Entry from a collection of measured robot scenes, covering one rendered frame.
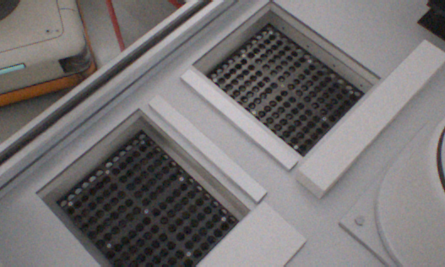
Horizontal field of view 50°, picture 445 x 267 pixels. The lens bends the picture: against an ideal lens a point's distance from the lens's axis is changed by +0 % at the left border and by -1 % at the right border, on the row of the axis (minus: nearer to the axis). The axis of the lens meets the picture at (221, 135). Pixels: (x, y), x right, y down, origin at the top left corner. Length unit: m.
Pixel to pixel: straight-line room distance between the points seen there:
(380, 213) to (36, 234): 0.47
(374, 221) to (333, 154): 0.11
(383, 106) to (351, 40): 0.16
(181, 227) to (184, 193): 0.05
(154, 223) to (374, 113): 0.37
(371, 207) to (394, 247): 0.07
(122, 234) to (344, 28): 0.51
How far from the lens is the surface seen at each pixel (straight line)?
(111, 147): 0.86
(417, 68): 0.81
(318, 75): 0.89
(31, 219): 0.73
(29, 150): 0.72
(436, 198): 0.56
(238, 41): 0.97
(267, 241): 0.66
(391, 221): 0.68
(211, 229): 0.72
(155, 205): 0.74
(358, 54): 0.84
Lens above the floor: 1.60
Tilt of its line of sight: 63 degrees down
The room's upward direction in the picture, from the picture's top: straight up
